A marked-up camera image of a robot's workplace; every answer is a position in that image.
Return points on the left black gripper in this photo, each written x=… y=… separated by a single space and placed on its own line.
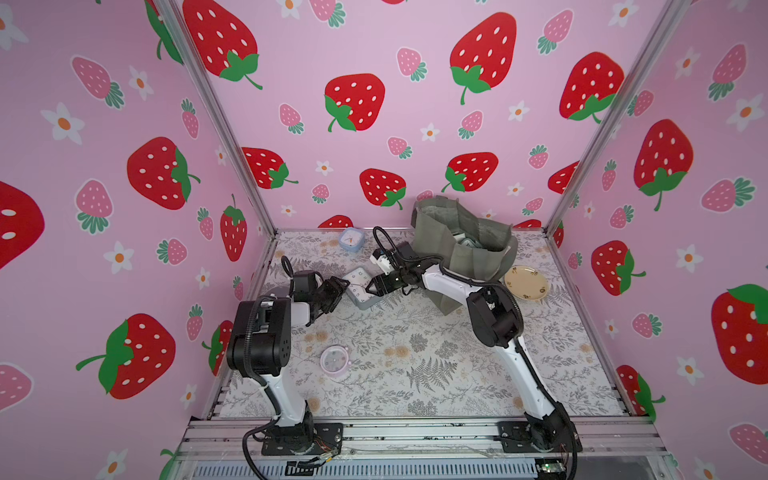
x=335 y=291

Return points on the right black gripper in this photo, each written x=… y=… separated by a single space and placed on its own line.
x=383 y=283

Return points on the grey square analog clock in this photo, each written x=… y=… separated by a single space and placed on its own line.
x=358 y=280

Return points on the small light blue clock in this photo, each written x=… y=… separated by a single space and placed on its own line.
x=352 y=239

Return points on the lilac round alarm clock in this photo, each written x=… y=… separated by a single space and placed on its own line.
x=335 y=361

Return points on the grey-green canvas tote bag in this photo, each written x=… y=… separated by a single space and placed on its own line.
x=448 y=234

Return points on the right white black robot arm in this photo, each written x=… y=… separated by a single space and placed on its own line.
x=497 y=322

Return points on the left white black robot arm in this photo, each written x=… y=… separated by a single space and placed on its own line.
x=260 y=344

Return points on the cream floral plate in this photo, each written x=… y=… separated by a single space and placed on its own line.
x=526 y=283

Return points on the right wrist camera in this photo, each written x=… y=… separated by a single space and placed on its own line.
x=381 y=259

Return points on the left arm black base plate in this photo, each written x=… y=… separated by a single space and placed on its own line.
x=303 y=439

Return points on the left corner aluminium post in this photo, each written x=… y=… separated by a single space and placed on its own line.
x=180 y=35

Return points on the corner aluminium post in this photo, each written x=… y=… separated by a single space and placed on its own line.
x=663 y=29
x=180 y=35

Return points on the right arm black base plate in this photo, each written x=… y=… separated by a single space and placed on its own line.
x=537 y=437

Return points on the aluminium front rail frame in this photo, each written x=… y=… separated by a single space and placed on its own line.
x=433 y=448

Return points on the right corner aluminium post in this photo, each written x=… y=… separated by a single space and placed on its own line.
x=663 y=29

